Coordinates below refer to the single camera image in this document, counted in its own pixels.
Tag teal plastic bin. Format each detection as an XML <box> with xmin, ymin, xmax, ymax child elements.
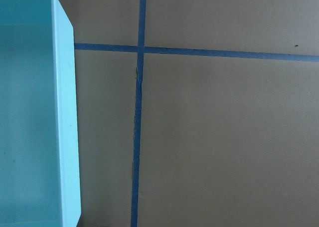
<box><xmin>0</xmin><ymin>0</ymin><xmax>81</xmax><ymax>227</ymax></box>

